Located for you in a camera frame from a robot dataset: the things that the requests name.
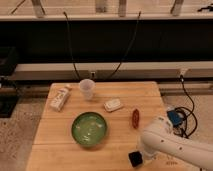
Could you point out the black rectangular eraser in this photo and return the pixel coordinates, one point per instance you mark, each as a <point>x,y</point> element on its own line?
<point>135,158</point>

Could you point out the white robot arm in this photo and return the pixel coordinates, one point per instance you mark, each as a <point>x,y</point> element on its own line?
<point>158,136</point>

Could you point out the translucent white cup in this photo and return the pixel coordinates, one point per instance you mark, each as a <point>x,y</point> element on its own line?
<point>86,87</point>

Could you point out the green ceramic bowl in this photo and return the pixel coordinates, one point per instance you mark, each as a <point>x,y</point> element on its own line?
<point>89,129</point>

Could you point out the white soap bar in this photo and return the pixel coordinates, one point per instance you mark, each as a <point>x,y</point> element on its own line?
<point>112,105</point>

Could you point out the red brown oblong object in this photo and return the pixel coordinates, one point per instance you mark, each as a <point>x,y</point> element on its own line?
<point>135,118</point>

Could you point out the white small carton box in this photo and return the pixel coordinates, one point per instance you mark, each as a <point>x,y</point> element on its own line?
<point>60,98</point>

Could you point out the blue power adapter box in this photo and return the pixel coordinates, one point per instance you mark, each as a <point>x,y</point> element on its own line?
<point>175,119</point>

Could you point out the black box at left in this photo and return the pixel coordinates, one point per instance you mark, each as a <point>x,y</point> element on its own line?
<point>8,63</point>

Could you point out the white wall power outlet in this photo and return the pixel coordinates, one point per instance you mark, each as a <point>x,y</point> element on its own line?
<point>92,75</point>

